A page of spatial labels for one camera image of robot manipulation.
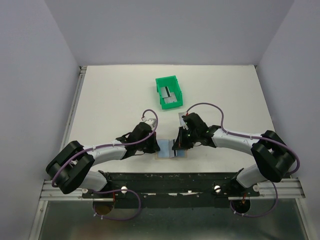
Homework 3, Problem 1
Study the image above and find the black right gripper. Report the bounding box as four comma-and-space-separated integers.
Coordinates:
172, 126, 199, 150

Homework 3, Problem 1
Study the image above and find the green plastic bin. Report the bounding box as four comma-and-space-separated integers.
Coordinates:
155, 75, 184, 110

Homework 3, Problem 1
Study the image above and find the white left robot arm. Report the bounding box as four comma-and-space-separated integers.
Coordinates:
45, 118, 160, 198

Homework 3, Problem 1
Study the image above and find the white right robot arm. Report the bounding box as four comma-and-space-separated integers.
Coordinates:
172, 112, 295, 196

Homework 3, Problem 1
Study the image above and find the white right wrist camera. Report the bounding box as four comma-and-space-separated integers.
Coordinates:
182, 116, 189, 130

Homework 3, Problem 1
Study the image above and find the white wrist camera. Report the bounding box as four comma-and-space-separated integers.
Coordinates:
141, 117, 158, 131
182, 116, 189, 130

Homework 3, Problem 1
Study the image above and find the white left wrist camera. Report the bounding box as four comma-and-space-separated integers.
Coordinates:
141, 117, 158, 131

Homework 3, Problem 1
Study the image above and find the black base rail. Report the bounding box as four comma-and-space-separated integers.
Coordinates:
73, 172, 260, 209

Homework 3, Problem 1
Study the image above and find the aluminium frame rail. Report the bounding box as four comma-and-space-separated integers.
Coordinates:
228, 177, 306, 201

